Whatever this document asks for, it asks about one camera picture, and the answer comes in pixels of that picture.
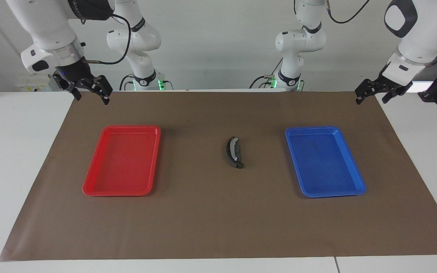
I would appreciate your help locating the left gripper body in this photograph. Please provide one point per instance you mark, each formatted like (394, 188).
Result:
(385, 77)

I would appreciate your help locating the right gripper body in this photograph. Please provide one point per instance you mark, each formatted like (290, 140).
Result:
(73, 72)

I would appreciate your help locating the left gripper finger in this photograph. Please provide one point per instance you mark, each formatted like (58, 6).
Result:
(395, 93)
(366, 90)

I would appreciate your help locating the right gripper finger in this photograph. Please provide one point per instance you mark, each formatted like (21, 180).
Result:
(102, 87)
(68, 85)

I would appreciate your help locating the dark brake pad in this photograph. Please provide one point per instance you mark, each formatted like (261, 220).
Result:
(229, 151)

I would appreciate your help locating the grey brake pad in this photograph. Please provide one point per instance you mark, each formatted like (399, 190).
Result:
(235, 148)

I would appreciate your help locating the red plastic tray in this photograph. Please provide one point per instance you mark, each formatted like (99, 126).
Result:
(123, 161)

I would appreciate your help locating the blue plastic tray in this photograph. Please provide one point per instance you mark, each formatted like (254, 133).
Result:
(323, 161)

